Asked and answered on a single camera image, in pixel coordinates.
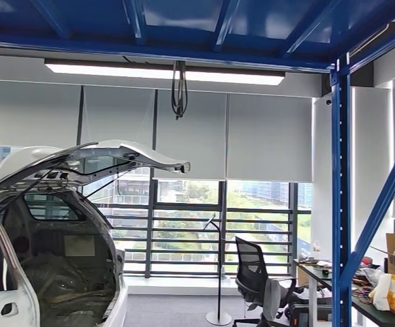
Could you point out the long ceiling light strip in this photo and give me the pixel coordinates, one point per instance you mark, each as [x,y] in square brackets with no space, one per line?
[115,71]

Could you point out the grey jacket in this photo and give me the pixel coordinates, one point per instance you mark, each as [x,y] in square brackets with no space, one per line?
[272,298]

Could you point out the dark top work desk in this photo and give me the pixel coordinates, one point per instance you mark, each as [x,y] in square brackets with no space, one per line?
[311,271]

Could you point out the black mesh office chair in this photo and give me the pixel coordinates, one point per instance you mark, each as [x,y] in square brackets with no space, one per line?
[248,262]

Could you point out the clear plastic bag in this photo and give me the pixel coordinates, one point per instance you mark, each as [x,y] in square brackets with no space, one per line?
[371,276]

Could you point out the black equipment case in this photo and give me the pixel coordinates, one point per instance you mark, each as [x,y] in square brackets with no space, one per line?
[303,316]

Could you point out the blue steel shelf rack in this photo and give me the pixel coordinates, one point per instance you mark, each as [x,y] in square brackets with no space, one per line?
[340,180]

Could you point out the dark window frame with railing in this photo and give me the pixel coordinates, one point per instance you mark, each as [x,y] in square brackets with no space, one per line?
[149,234]

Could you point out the white and yellow plastic bag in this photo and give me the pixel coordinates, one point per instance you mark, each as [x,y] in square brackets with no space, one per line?
[388,293]

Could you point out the white car body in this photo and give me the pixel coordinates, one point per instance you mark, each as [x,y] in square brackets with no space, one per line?
[20,162]

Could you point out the black floor stand round base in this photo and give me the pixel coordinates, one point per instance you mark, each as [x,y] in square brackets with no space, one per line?
[219,318]

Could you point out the white security camera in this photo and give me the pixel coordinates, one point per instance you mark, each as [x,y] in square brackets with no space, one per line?
[328,102]

